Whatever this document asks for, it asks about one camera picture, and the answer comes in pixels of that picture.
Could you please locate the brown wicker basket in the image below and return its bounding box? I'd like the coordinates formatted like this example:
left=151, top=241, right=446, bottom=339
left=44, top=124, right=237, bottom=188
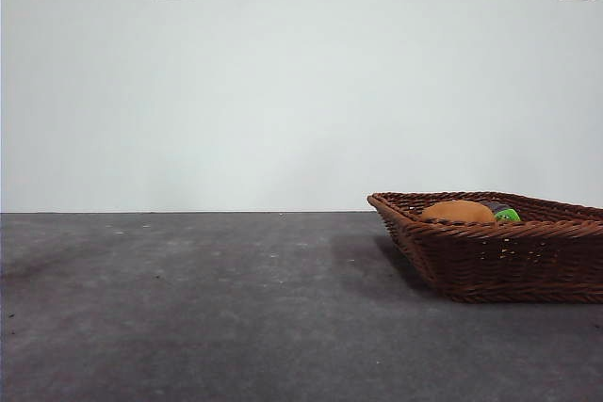
left=367, top=191, right=603, bottom=305

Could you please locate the purple eggplant with green stem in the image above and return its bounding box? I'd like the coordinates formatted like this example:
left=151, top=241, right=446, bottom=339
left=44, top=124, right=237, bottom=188
left=484, top=201, right=523, bottom=223

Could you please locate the brown potato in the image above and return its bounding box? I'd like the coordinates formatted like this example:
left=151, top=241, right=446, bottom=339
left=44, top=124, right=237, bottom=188
left=418, top=201, right=498, bottom=225

